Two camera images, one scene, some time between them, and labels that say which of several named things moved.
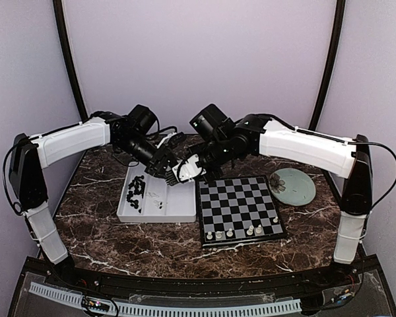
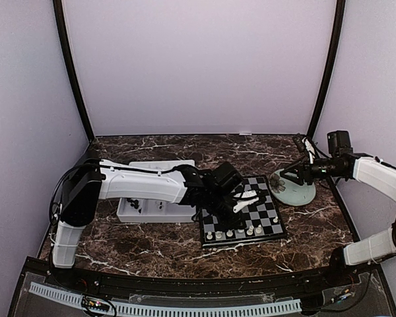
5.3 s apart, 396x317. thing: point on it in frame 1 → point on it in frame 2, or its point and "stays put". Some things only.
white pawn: x=250 y=231 stays put
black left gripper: x=158 y=169 → x=232 y=224
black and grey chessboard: x=237 y=210 stays put
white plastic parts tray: x=146 y=198 stays put
